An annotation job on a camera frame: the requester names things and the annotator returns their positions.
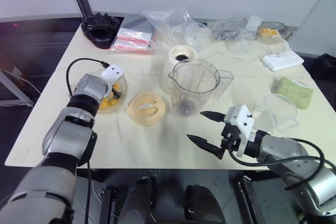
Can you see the plastic bag with oranges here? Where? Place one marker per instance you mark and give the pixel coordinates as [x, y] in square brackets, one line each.
[270, 32]

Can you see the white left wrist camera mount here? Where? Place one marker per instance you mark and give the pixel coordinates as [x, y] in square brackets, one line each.
[113, 73]

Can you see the green sponge cloth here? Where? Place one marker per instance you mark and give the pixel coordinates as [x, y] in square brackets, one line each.
[295, 91]

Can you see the clear plastic measuring cup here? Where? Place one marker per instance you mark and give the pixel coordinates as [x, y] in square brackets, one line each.
[279, 108]

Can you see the large clear plastic bag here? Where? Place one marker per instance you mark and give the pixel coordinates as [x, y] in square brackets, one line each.
[173, 19]

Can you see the beige round blender lid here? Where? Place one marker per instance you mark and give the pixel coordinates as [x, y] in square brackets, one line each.
[147, 108]

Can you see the cream blender base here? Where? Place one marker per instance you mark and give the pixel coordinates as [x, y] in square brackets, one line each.
[170, 61]

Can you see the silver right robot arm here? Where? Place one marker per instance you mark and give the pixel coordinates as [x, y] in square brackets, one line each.
[283, 148]

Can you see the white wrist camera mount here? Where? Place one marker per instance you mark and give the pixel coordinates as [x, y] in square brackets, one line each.
[113, 73]
[241, 121]

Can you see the peeled orange segments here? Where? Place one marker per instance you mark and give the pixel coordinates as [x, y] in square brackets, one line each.
[108, 103]

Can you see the crumpled silvery plastic bag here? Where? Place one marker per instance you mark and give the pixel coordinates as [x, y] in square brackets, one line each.
[228, 28]

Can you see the clear plastic fruit bowl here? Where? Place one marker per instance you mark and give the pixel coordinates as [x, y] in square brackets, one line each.
[124, 98]

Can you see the grey metal frame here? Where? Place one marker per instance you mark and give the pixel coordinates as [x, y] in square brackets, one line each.
[13, 91]

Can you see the black bag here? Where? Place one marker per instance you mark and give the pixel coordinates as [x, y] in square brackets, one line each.
[325, 66]

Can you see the white power strip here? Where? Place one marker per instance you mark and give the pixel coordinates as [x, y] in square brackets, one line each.
[282, 61]

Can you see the grey zip bag red strip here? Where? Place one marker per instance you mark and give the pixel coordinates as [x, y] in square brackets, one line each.
[131, 44]
[137, 26]

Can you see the black stand base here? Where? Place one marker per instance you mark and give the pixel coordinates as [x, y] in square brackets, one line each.
[99, 32]

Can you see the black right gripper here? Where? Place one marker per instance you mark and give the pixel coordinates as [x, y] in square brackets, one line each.
[231, 133]

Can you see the clear plastic blender jar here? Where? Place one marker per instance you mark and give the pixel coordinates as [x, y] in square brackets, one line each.
[194, 98]

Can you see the clear plastic dome cup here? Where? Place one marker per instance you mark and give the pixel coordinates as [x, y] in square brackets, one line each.
[237, 48]

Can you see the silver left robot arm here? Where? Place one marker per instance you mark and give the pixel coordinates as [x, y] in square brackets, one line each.
[57, 134]

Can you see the dark rounded shape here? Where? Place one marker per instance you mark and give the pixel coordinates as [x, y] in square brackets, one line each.
[139, 200]
[202, 204]

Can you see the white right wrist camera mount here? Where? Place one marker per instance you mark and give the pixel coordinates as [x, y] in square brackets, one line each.
[241, 121]

